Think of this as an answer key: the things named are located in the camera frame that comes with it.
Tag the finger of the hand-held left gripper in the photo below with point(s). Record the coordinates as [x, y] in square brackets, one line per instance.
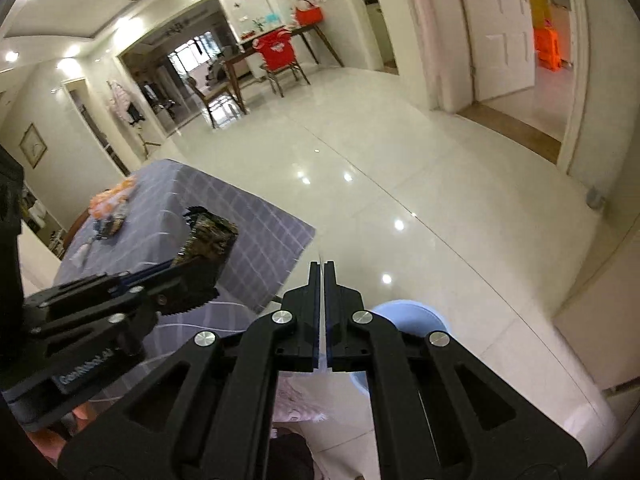
[180, 295]
[75, 292]

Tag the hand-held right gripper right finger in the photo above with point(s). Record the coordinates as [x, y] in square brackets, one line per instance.
[345, 325]

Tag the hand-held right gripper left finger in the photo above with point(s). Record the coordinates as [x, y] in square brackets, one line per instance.
[305, 320]

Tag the foil wrapper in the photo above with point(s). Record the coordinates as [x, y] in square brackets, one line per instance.
[207, 232]

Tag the person's left hand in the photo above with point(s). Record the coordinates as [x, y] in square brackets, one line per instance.
[85, 417]

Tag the white ladder shelf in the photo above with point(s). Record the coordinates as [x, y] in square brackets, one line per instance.
[45, 225]

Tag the pink patterned clothing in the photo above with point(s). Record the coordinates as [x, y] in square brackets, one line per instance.
[320, 410]

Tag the orange white snack packet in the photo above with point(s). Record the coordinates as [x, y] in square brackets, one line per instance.
[112, 192]

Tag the wooden coat rack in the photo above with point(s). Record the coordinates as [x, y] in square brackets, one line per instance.
[145, 142]

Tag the pink white hanging clothes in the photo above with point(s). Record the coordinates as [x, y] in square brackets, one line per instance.
[122, 102]

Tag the wooden dining chair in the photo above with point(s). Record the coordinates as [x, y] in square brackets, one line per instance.
[210, 97]

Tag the wooden dining table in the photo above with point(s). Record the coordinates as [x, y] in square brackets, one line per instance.
[235, 62]

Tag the wooden chair with red shirt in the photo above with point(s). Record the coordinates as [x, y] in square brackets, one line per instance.
[287, 77]

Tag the red shirt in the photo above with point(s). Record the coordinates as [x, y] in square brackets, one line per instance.
[275, 50]

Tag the red bag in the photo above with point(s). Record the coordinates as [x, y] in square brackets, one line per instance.
[309, 15]

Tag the white panel door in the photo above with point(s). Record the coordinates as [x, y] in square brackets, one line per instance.
[495, 30]

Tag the orange plastic stool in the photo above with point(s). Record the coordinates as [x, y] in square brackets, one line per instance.
[547, 50]

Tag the yellow plastic object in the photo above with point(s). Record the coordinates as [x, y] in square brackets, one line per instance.
[539, 7]

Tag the framed picture with dark frame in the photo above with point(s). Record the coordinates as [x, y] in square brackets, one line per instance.
[32, 145]

